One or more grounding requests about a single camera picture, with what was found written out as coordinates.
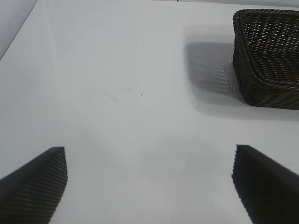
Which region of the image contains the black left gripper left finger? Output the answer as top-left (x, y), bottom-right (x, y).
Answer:
top-left (0, 146), bottom-right (68, 224)

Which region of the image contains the dark brown woven wicker basket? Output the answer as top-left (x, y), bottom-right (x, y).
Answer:
top-left (232, 8), bottom-right (299, 110)

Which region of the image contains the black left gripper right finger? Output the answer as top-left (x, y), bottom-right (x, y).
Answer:
top-left (231, 144), bottom-right (299, 224)

